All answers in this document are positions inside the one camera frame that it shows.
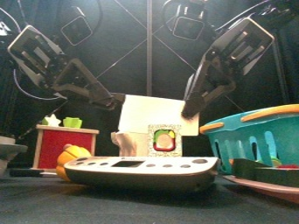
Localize beige knife holder block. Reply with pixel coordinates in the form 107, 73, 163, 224
110, 130, 151, 158

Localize green shape block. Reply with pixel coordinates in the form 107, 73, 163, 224
61, 116, 84, 130

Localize pale green star block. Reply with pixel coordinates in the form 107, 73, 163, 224
41, 114, 63, 128

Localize teal basket with orange rim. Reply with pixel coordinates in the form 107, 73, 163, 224
199, 103, 299, 176

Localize orange yellow toy pumpkin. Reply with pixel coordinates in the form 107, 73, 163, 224
55, 143, 94, 182

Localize red wooden shape sorter box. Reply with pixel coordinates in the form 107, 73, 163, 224
32, 124, 100, 172

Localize silver toy appliance with buttons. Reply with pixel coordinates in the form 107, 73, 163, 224
63, 156, 222, 193

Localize dark green box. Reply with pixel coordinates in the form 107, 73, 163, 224
255, 166, 299, 188
231, 158, 271, 181

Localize grey bowl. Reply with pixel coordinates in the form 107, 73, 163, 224
0, 136, 29, 177

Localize small red toy piece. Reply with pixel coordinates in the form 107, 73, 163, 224
276, 164, 299, 170

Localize pink toy tray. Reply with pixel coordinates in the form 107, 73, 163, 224
223, 174, 299, 204

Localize black cable loop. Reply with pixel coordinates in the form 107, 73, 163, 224
12, 69, 61, 102

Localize thin diagonal brace wire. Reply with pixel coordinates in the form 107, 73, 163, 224
95, 24, 176, 80
114, 0, 198, 73

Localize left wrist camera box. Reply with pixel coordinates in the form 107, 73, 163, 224
60, 15, 95, 46

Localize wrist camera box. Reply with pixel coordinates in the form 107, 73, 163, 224
60, 15, 95, 46
172, 15, 207, 41

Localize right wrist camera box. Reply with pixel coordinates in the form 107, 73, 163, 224
172, 15, 207, 41

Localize vertical metal frame pole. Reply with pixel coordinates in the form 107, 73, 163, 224
146, 0, 154, 97

